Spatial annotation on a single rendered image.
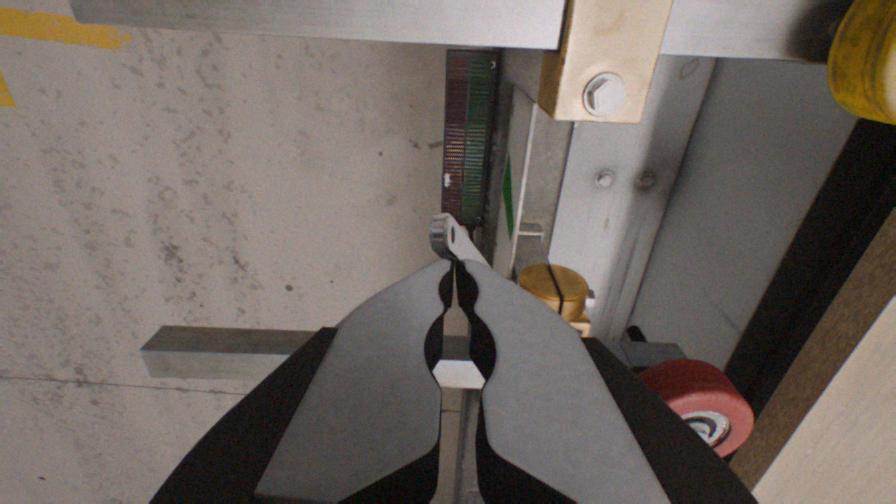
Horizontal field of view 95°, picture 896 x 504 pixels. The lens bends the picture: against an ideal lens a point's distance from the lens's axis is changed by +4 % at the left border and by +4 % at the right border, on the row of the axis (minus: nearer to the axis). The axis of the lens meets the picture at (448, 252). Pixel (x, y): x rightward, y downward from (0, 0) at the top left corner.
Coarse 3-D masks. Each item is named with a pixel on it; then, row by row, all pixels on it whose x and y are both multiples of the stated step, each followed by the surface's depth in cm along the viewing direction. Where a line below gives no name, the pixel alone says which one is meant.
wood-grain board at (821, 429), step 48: (864, 288) 25; (816, 336) 28; (864, 336) 25; (816, 384) 28; (864, 384) 27; (768, 432) 32; (816, 432) 29; (864, 432) 29; (768, 480) 32; (816, 480) 32; (864, 480) 32
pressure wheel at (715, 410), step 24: (672, 360) 29; (696, 360) 29; (648, 384) 29; (672, 384) 28; (696, 384) 27; (720, 384) 28; (672, 408) 27; (696, 408) 27; (720, 408) 27; (744, 408) 27; (720, 432) 29; (744, 432) 28
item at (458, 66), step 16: (464, 64) 36; (448, 80) 36; (464, 80) 36; (448, 96) 37; (464, 96) 37; (448, 112) 38; (464, 112) 37; (448, 128) 38; (464, 128) 38; (448, 144) 39; (448, 160) 40; (448, 176) 41; (448, 192) 41; (448, 208) 42
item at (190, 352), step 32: (160, 352) 31; (192, 352) 31; (224, 352) 31; (256, 352) 31; (288, 352) 32; (448, 352) 32; (640, 352) 33; (672, 352) 33; (448, 384) 33; (480, 384) 33
